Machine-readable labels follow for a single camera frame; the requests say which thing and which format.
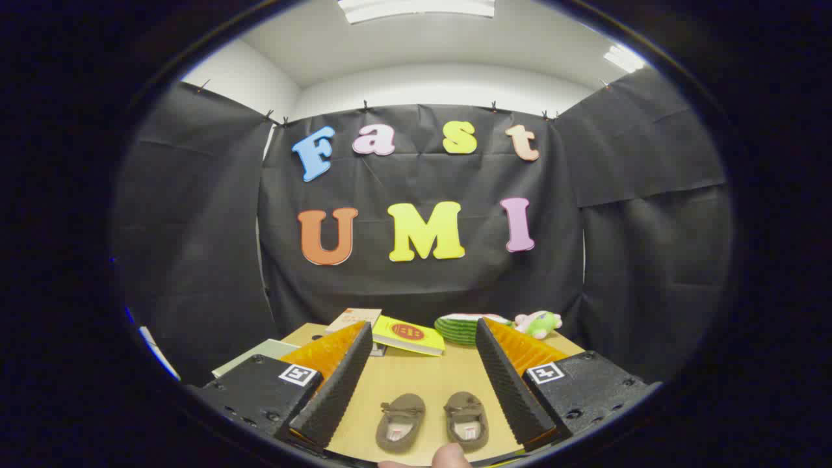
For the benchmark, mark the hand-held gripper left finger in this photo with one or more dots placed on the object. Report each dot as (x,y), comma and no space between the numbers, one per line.
(338,383)

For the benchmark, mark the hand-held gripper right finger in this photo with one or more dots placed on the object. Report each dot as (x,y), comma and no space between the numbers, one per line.
(507,383)

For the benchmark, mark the brown fuzzy slipper shoe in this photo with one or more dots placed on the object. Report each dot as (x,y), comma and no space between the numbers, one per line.
(403,416)
(467,413)

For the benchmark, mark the pale green fabric storage box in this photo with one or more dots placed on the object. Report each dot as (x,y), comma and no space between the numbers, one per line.
(257,357)

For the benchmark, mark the grey white book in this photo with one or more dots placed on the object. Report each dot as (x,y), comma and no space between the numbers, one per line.
(379,350)

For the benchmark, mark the beige paperback book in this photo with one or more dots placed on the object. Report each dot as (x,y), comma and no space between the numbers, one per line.
(354,318)

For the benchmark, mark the pink and green plush toy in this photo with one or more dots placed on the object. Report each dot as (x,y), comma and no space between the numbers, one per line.
(538,324)

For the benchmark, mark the watermelon slice plush toy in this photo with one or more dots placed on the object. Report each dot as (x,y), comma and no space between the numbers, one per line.
(461,330)

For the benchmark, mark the yellow book with red circle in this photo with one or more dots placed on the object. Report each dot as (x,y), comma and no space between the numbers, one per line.
(406,335)

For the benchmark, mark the ceiling light panel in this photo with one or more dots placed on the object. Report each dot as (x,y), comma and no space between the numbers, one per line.
(624,58)

